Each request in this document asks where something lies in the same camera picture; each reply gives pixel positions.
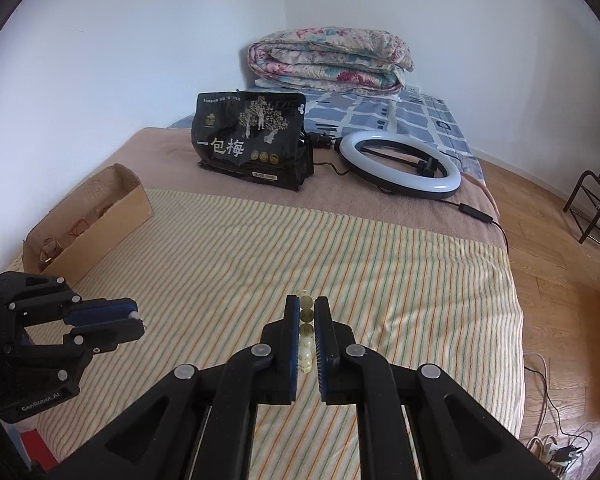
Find yellow bead bracelet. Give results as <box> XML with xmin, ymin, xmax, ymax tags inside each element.
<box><xmin>296</xmin><ymin>288</ymin><xmax>315</xmax><ymax>375</ymax></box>

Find open cardboard box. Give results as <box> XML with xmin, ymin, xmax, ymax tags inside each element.
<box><xmin>22</xmin><ymin>164</ymin><xmax>152</xmax><ymax>285</ymax></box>

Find yellow striped cloth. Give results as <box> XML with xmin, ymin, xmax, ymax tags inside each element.
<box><xmin>38</xmin><ymin>191</ymin><xmax>524</xmax><ymax>460</ymax></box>

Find brown blanket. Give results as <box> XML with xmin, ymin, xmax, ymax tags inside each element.
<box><xmin>99</xmin><ymin>128</ymin><xmax>507</xmax><ymax>250</ymax></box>

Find black clothes rack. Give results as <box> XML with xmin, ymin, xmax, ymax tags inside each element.
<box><xmin>561</xmin><ymin>112</ymin><xmax>600</xmax><ymax>261</ymax></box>

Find black snack bag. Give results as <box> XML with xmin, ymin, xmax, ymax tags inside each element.
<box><xmin>190</xmin><ymin>91</ymin><xmax>314</xmax><ymax>191</ymax></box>

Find blue checkered bed sheet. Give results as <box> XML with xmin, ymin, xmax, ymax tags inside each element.
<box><xmin>174</xmin><ymin>87</ymin><xmax>483</xmax><ymax>180</ymax></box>

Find folded floral quilt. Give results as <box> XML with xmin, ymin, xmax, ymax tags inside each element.
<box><xmin>247</xmin><ymin>26</ymin><xmax>414</xmax><ymax>96</ymax></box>

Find brown leather strap watch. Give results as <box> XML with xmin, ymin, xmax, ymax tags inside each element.
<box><xmin>38</xmin><ymin>236</ymin><xmax>65</xmax><ymax>266</ymax></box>

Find white power strip cables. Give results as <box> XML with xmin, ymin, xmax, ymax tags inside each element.
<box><xmin>521</xmin><ymin>351</ymin><xmax>598</xmax><ymax>476</ymax></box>

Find ring light cable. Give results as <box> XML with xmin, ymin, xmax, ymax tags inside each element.
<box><xmin>439</xmin><ymin>196</ymin><xmax>512</xmax><ymax>252</ymax></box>

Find white ring light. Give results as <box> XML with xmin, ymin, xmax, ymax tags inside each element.
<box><xmin>338</xmin><ymin>130</ymin><xmax>462</xmax><ymax>200</ymax></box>

